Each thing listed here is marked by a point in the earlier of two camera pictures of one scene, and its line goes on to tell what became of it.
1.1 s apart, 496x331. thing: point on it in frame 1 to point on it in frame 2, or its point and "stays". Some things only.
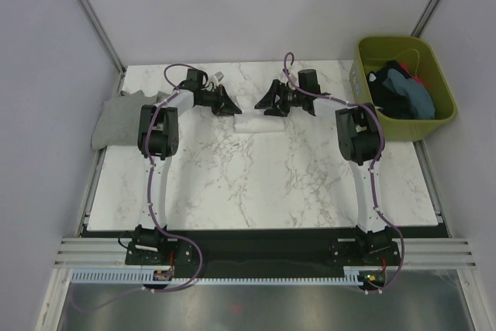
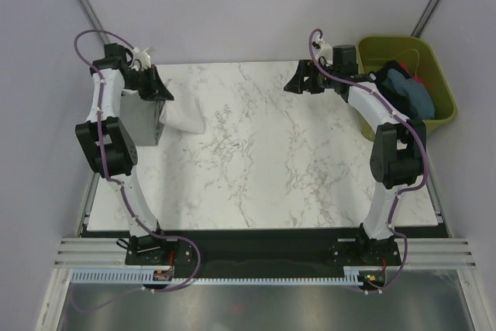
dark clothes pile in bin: [397, 91] stays
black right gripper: [269, 99] to [296, 84]
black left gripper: [224, 106] to [157, 89]
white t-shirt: [259, 123] to [185, 112]
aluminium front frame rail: [415, 253] stays
